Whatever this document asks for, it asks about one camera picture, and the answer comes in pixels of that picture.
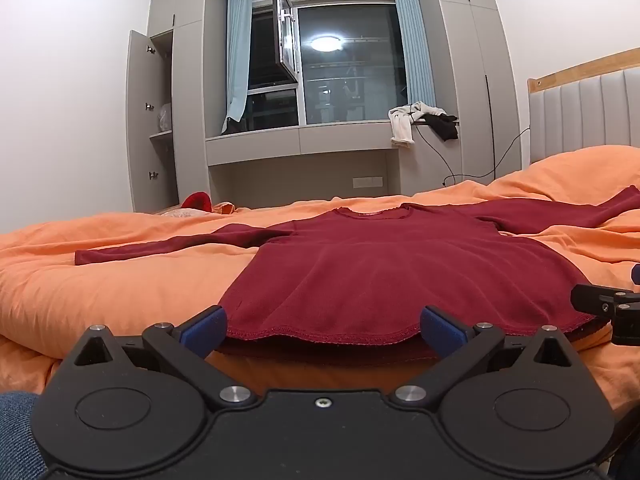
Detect large window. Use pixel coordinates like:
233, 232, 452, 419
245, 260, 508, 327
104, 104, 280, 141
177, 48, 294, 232
247, 2, 408, 128

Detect white clothes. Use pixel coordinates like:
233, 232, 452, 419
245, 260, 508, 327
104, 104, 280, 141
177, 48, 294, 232
389, 101, 447, 149

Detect black cloth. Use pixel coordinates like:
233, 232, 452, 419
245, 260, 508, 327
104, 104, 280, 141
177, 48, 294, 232
425, 114, 460, 142

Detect light blue curtain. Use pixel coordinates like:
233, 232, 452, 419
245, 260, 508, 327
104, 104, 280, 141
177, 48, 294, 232
221, 0, 253, 133
390, 0, 436, 108

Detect orange bed blanket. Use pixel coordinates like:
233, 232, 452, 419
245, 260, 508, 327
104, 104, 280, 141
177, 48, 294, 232
0, 145, 640, 421

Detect person's leg in blue jeans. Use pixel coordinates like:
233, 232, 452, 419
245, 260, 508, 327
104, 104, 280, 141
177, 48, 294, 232
0, 391, 51, 480

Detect open window sash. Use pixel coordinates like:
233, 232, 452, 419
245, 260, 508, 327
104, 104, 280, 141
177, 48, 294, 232
272, 0, 301, 76

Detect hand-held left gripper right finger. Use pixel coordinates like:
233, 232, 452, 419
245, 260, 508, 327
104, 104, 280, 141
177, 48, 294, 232
390, 306, 583, 411

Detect dark red long-sleeve shirt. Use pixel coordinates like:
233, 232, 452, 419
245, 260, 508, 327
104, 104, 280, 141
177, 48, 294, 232
75, 185, 640, 363

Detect red plush item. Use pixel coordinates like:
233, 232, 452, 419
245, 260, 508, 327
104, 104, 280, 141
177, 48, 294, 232
181, 191, 213, 211

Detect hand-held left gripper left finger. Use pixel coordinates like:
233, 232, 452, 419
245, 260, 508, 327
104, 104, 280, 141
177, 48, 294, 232
62, 305, 258, 411

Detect grey built-in wardrobe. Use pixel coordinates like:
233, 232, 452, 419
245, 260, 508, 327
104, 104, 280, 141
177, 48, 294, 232
127, 0, 523, 213

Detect black cable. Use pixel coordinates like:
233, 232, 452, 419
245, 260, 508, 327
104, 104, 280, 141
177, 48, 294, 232
412, 122, 531, 188

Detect grey open wardrobe door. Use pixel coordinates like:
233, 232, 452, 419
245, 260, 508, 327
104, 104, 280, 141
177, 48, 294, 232
126, 30, 180, 213

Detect patterned pillow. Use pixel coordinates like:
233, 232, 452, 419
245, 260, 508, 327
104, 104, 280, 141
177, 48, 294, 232
160, 207, 211, 220

